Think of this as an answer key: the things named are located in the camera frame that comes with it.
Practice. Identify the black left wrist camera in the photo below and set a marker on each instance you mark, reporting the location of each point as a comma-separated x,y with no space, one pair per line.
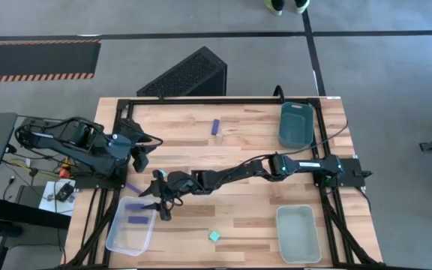
140,159

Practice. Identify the black table frame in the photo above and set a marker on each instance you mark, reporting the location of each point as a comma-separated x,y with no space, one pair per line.
219,101

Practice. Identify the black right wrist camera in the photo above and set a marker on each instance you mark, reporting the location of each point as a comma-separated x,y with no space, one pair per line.
165,214

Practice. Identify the small black device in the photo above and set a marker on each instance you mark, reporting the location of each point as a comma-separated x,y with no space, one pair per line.
64,192

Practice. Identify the white paper sheet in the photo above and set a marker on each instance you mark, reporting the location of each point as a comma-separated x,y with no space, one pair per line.
47,202

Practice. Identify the orange connector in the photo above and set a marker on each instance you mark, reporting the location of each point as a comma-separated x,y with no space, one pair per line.
64,173

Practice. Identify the person's shoe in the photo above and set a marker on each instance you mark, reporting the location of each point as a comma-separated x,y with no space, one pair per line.
302,5
274,7

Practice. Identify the dark teal bin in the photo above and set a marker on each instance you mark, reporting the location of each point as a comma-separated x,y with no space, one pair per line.
295,127

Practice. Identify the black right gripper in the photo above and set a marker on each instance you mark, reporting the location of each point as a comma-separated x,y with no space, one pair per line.
184,183

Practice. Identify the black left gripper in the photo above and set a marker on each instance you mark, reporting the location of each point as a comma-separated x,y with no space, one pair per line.
128,133

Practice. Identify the teal cube block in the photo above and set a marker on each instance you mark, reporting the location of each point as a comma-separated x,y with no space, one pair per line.
214,236

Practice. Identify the black computer tower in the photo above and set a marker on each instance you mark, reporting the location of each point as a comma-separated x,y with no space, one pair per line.
186,75

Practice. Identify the grey plastic bin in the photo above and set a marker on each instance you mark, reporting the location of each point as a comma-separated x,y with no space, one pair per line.
298,236

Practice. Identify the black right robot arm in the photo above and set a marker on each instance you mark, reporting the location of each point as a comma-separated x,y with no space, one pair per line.
306,165

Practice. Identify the black orange-striped floor mat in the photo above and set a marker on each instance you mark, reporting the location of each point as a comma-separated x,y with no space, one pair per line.
36,60

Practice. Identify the clear plastic bin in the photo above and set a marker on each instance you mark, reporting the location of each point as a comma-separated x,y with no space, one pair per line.
126,240

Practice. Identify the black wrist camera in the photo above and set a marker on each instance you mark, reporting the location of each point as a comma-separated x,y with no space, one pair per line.
140,159
165,214

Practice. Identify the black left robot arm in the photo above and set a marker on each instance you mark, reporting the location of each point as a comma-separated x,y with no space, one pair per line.
69,148

